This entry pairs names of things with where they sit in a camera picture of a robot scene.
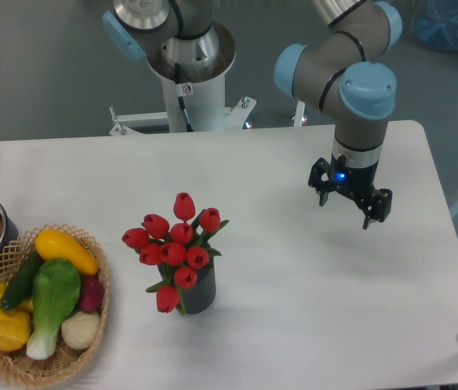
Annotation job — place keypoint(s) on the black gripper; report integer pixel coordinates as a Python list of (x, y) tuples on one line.
[(356, 184)]

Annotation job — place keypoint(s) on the red tulip bouquet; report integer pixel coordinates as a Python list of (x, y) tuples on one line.
[(184, 246)]

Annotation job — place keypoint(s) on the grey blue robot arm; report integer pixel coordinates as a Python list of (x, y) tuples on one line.
[(342, 78)]

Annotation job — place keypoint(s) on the dark grey ribbed vase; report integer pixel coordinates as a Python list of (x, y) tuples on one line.
[(191, 300)]

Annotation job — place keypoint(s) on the blue plastic bag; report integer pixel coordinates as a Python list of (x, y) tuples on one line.
[(435, 25)]

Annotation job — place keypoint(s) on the purple radish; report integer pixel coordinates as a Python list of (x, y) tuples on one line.
[(91, 294)]

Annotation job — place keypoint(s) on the woven wicker basket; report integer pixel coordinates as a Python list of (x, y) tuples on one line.
[(17, 370)]

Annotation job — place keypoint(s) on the white garlic bulb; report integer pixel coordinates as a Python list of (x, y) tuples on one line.
[(79, 330)]

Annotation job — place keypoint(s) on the yellow squash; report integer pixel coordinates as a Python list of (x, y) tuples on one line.
[(53, 244)]

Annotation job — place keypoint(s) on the green bok choy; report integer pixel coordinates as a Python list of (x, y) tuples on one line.
[(56, 289)]

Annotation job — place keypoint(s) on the green cucumber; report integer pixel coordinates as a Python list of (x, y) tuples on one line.
[(20, 286)]

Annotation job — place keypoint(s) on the yellow bell pepper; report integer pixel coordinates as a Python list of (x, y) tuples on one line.
[(15, 330)]

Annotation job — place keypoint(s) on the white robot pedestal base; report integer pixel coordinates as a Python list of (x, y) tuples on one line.
[(193, 79)]

